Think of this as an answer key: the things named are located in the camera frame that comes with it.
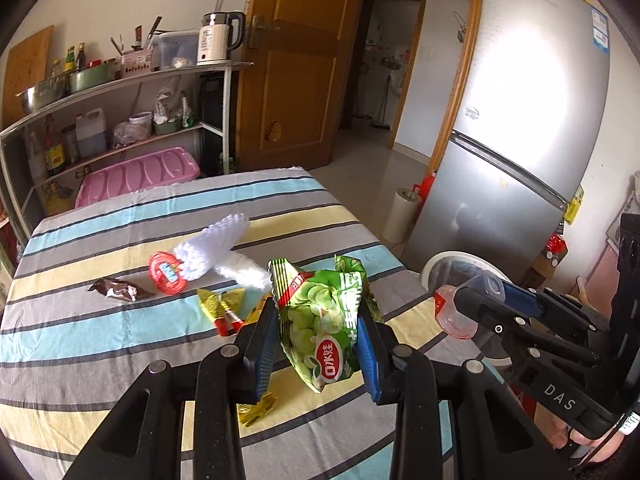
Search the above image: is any green enamel basin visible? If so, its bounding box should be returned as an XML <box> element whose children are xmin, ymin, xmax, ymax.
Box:
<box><xmin>69</xmin><ymin>62</ymin><xmax>118</xmax><ymax>95</ymax></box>

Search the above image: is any red label sauce bottle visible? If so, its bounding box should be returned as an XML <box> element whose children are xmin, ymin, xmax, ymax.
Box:
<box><xmin>42</xmin><ymin>115</ymin><xmax>68</xmax><ymax>177</ymax></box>

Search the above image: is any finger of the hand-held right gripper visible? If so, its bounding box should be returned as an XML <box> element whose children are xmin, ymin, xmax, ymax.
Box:
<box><xmin>499</xmin><ymin>281</ymin><xmax>612</xmax><ymax>333</ymax></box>
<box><xmin>451</xmin><ymin>286</ymin><xmax>602</xmax><ymax>367</ymax></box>

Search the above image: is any green snack bag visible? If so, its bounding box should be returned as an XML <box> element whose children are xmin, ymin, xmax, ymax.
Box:
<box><xmin>267</xmin><ymin>255</ymin><xmax>386</xmax><ymax>395</ymax></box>

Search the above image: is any blue white label sticker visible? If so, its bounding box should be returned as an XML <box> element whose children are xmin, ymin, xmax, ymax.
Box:
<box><xmin>590</xmin><ymin>7</ymin><xmax>611</xmax><ymax>54</ymax></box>

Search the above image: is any yellow green snack wrapper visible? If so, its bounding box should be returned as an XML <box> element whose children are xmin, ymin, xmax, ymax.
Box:
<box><xmin>237</xmin><ymin>294</ymin><xmax>280</xmax><ymax>428</ymax></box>

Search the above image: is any silver refrigerator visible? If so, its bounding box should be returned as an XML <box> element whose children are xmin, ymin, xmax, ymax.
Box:
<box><xmin>402</xmin><ymin>0</ymin><xmax>613</xmax><ymax>291</ymax></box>

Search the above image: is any white plastic tub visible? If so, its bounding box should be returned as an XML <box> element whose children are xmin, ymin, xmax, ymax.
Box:
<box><xmin>129</xmin><ymin>111</ymin><xmax>153</xmax><ymax>141</ymax></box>

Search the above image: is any dark glass jar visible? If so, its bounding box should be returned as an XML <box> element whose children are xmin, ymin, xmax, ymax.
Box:
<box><xmin>61</xmin><ymin>125</ymin><xmax>81</xmax><ymax>163</ymax></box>

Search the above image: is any metal shelf rack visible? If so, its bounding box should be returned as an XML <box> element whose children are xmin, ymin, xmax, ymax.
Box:
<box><xmin>0</xmin><ymin>60</ymin><xmax>253</xmax><ymax>233</ymax></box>

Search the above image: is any wooden door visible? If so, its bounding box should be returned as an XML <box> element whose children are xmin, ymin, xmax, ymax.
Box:
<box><xmin>235</xmin><ymin>0</ymin><xmax>368</xmax><ymax>171</ymax></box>

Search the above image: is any striped tablecloth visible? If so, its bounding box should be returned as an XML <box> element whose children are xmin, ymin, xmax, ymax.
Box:
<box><xmin>0</xmin><ymin>167</ymin><xmax>506</xmax><ymax>480</ymax></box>

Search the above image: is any yellow red sauce packet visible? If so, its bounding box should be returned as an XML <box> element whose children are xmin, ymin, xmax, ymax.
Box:
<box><xmin>196</xmin><ymin>287</ymin><xmax>236</xmax><ymax>338</ymax></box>
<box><xmin>220</xmin><ymin>290</ymin><xmax>247</xmax><ymax>333</ymax></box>

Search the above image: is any plastic jug dark liquid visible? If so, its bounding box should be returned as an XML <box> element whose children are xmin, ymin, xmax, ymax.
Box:
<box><xmin>75</xmin><ymin>107</ymin><xmax>108</xmax><ymax>158</ymax></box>

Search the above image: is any clear glass bottle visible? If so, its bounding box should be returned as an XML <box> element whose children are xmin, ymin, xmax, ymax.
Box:
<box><xmin>27</xmin><ymin>130</ymin><xmax>48</xmax><ymax>186</ymax></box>

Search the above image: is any yellow sticker tag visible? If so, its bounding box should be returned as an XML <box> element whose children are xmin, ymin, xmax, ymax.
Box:
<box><xmin>564</xmin><ymin>185</ymin><xmax>585</xmax><ymax>224</ymax></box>

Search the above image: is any clear plastic bag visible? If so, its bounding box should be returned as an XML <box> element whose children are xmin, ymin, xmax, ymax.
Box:
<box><xmin>111</xmin><ymin>121</ymin><xmax>138</xmax><ymax>150</ymax></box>

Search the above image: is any white tissue paper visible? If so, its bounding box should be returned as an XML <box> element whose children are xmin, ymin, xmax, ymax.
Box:
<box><xmin>215</xmin><ymin>252</ymin><xmax>273</xmax><ymax>293</ymax></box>

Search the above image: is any black appliance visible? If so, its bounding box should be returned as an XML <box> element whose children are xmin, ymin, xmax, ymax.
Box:
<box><xmin>200</xmin><ymin>75</ymin><xmax>226</xmax><ymax>176</ymax></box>

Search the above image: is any person's right hand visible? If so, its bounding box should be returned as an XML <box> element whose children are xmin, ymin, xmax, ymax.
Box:
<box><xmin>550</xmin><ymin>405</ymin><xmax>631</xmax><ymax>467</ymax></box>

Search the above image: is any brown snack wrapper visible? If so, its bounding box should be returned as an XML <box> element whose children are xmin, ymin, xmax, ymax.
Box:
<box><xmin>87</xmin><ymin>279</ymin><xmax>156</xmax><ymax>303</ymax></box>

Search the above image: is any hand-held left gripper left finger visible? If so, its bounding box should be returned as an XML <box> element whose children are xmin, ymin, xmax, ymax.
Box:
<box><xmin>62</xmin><ymin>297</ymin><xmax>278</xmax><ymax>480</ymax></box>

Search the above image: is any yellow oil bottle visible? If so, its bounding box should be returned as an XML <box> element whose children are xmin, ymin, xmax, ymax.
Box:
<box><xmin>42</xmin><ymin>182</ymin><xmax>76</xmax><ymax>216</ymax></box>

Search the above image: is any white foam fruit net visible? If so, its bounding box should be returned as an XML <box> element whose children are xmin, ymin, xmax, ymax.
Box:
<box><xmin>174</xmin><ymin>214</ymin><xmax>248</xmax><ymax>281</ymax></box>

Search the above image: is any wooden cutting board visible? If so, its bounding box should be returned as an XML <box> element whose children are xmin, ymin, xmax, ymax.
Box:
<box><xmin>2</xmin><ymin>25</ymin><xmax>55</xmax><ymax>131</ymax></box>

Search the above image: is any wooden door frame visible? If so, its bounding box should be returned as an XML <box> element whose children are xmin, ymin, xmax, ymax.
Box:
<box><xmin>340</xmin><ymin>0</ymin><xmax>428</xmax><ymax>150</ymax></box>
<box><xmin>429</xmin><ymin>0</ymin><xmax>487</xmax><ymax>173</ymax></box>

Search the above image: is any clear storage box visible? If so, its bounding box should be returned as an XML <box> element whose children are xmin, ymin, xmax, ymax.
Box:
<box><xmin>150</xmin><ymin>30</ymin><xmax>200</xmax><ymax>72</ymax></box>

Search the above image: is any green basket with bags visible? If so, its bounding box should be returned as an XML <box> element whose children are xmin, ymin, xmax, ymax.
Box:
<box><xmin>152</xmin><ymin>87</ymin><xmax>198</xmax><ymax>136</ymax></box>

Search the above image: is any pink utensil basket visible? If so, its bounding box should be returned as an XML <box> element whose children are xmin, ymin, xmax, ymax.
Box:
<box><xmin>119</xmin><ymin>50</ymin><xmax>160</xmax><ymax>79</ymax></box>

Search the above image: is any steel mixing bowl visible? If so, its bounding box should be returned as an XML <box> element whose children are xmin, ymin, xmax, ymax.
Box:
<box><xmin>17</xmin><ymin>77</ymin><xmax>68</xmax><ymax>116</ymax></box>

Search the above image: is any pink storage box lid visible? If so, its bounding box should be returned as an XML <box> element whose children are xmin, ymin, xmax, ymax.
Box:
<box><xmin>75</xmin><ymin>146</ymin><xmax>202</xmax><ymax>209</ymax></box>

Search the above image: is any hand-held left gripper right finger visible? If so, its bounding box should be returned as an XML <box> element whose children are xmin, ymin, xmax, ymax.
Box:
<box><xmin>356</xmin><ymin>302</ymin><xmax>576</xmax><ymax>480</ymax></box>

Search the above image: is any metal door handle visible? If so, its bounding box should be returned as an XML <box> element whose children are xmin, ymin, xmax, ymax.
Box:
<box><xmin>247</xmin><ymin>15</ymin><xmax>281</xmax><ymax>51</ymax></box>

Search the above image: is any white paper roll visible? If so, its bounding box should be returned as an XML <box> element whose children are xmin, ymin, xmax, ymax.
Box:
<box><xmin>382</xmin><ymin>188</ymin><xmax>423</xmax><ymax>243</ymax></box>

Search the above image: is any white electric kettle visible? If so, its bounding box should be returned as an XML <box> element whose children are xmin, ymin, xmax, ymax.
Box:
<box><xmin>196</xmin><ymin>10</ymin><xmax>247</xmax><ymax>66</ymax></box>

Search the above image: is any clear plastic cup red lid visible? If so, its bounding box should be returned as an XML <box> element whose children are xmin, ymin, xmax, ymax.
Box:
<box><xmin>433</xmin><ymin>270</ymin><xmax>506</xmax><ymax>342</ymax></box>

